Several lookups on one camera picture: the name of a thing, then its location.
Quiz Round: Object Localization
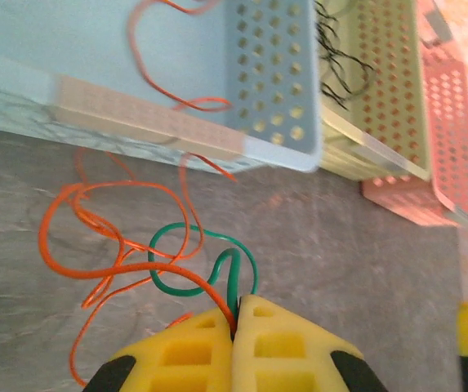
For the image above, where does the blue perforated plastic basket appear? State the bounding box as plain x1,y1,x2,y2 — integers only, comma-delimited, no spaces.
0,0,324,175

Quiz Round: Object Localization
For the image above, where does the thin black cable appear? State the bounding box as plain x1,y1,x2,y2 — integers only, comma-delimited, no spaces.
314,0,377,111

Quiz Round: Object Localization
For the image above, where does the pink perforated plastic basket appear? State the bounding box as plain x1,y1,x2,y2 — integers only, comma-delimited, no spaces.
359,0,468,233

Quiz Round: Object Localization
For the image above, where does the pale green perforated plastic basket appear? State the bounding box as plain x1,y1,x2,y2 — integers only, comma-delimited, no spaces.
317,0,433,183

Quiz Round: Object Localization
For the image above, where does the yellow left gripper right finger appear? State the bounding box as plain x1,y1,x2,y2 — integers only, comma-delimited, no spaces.
231,294,389,392

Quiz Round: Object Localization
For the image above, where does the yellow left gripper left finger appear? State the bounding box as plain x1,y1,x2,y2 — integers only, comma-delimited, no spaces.
81,306,234,392

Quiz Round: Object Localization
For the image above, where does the thin orange cable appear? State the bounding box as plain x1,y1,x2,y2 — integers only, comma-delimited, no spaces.
68,0,237,388

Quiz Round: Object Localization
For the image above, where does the thick green cable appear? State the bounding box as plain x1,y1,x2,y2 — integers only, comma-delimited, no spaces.
147,222,261,323

